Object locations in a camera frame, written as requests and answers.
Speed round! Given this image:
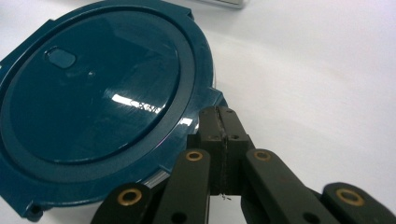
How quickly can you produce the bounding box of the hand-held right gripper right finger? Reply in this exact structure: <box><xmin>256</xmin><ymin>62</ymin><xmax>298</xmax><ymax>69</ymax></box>
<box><xmin>219</xmin><ymin>105</ymin><xmax>255</xmax><ymax>195</ymax></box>

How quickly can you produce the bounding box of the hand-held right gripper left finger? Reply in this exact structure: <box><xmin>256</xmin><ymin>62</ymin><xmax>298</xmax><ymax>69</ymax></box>
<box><xmin>188</xmin><ymin>105</ymin><xmax>225</xmax><ymax>195</ymax></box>

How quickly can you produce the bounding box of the clear rectangular lidded container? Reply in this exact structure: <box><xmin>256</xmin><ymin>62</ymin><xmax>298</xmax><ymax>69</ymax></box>
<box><xmin>199</xmin><ymin>0</ymin><xmax>248</xmax><ymax>9</ymax></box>

